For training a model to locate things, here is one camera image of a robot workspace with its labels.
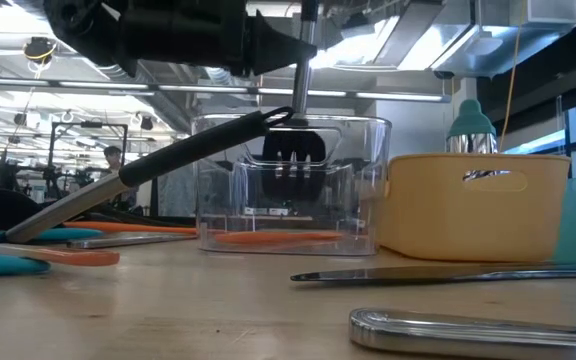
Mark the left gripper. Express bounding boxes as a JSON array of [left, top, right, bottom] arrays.
[[117, 0, 319, 79]]

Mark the steel-shafted black slotted turner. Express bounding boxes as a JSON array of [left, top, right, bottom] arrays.
[[260, 0, 328, 204]]

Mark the steel-shafted black solid spatula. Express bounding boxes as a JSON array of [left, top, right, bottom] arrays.
[[3, 105, 295, 245]]

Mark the clear plastic container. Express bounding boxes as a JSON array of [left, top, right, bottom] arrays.
[[191, 113, 393, 257]]

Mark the long linear light fixture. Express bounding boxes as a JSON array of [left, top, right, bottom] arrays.
[[0, 75, 453, 105]]

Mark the person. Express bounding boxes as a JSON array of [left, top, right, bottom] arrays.
[[100, 144, 139, 211]]

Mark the teal-capped steel bottle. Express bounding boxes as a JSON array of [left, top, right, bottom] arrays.
[[445, 98, 512, 182]]

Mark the yellow plastic bin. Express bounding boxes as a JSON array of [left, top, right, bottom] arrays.
[[377, 152, 573, 264]]

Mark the metal fork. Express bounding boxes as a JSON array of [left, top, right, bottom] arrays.
[[65, 232, 199, 250]]

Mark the dark flat steel utensil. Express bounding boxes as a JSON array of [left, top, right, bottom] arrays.
[[289, 263, 576, 287]]

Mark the blue silicone spatula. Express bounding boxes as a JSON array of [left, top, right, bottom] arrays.
[[0, 252, 52, 279], [0, 227, 104, 246]]

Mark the silver spiral ventilation duct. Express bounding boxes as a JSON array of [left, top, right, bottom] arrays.
[[12, 0, 189, 132]]

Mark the black metal rack frame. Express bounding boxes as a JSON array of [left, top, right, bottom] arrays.
[[47, 120, 130, 194]]

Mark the silver rectangular ventilation duct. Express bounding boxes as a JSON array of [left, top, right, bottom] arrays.
[[317, 0, 576, 80]]

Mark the black round device yellow cord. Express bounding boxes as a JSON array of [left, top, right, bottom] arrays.
[[21, 35, 58, 65]]

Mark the orange spatula with pale handle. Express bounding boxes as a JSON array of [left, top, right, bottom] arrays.
[[0, 242, 121, 268]]

